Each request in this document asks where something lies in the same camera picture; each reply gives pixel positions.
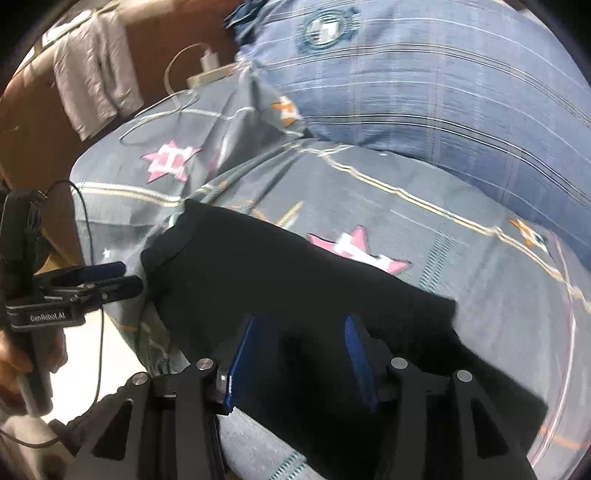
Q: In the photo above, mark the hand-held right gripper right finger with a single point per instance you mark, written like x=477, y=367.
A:
x=360, y=364

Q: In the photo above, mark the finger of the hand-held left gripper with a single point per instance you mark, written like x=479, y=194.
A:
x=99, y=271
x=122, y=287

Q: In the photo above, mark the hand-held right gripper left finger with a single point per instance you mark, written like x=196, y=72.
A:
x=240, y=364

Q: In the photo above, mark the black pants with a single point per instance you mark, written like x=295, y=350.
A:
x=277, y=277

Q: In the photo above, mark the person's left hand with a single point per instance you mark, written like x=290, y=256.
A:
x=11, y=362

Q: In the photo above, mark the grey star print bedsheet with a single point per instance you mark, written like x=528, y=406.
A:
x=485, y=300

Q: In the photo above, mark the grey hanging cloth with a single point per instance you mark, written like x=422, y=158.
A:
x=92, y=69

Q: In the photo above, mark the white power strip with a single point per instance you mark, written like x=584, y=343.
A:
x=207, y=76

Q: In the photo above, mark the brown wooden headboard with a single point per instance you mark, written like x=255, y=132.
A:
x=152, y=37

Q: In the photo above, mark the white charger plug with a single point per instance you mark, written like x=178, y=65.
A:
x=210, y=61

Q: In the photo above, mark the blue plaid pillow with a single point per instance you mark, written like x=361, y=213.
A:
x=415, y=92

